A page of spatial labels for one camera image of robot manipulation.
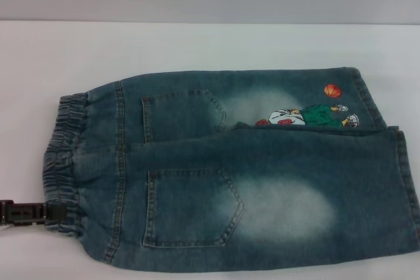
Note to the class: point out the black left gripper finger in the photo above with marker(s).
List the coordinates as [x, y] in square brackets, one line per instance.
[26, 213]

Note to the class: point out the blue denim shorts with print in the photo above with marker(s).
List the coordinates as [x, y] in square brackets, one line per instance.
[262, 175]

